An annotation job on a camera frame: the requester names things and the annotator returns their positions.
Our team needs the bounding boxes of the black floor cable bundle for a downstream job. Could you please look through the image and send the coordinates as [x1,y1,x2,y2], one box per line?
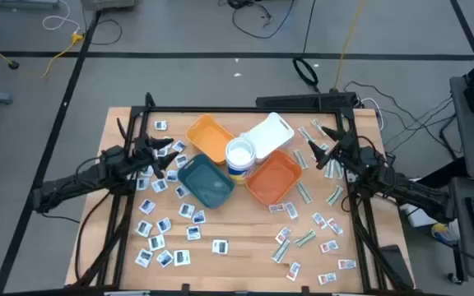
[218,0,295,40]

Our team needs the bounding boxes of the black workstation cables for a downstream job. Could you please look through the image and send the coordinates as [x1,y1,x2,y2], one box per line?
[343,80,458,161]

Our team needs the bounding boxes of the yellow plastic bin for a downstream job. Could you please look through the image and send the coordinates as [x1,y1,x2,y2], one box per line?
[185,113,236,166]

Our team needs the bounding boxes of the teal plastic bin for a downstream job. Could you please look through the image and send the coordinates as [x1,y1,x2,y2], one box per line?
[177,154,236,210]

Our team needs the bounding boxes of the black power strip bar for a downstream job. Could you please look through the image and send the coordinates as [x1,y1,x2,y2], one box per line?
[255,92,360,111]

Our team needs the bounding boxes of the Lysol wipes canister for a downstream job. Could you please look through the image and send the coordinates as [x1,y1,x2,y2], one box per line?
[225,136,258,185]

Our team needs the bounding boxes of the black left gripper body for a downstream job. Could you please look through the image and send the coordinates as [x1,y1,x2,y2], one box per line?
[132,135,159,176]

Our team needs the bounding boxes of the white floor cable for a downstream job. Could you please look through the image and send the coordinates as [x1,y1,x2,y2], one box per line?
[41,0,82,34]

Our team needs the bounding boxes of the white adapter box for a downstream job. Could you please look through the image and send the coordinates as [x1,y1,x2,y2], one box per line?
[400,203,428,229]

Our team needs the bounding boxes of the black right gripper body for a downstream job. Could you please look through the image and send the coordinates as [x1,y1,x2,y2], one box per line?
[332,131,372,172]

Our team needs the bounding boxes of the orange plastic bin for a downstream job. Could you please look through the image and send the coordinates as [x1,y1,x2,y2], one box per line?
[244,149,303,206]

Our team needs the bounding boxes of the yellow hanging cable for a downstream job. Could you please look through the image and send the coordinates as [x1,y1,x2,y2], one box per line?
[332,0,368,92]

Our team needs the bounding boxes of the black left arm base cable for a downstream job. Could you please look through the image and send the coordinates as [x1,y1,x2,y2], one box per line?
[74,191,113,285]

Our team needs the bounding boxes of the blue yellow white object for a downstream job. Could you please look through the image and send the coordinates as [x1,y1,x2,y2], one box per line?
[430,221,461,247]

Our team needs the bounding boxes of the black hanging cable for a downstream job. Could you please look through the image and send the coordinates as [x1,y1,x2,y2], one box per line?
[292,0,320,94]

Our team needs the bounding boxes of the yellow extension cord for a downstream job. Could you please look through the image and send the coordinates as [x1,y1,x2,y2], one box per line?
[0,30,86,80]

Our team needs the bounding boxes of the white power cable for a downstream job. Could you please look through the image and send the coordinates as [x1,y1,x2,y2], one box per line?
[360,97,386,131]

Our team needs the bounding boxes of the white plastic bin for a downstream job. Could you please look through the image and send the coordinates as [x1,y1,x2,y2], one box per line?
[239,111,295,164]

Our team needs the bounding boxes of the black floor cable loop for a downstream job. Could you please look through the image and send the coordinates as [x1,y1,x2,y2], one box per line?
[82,18,123,46]

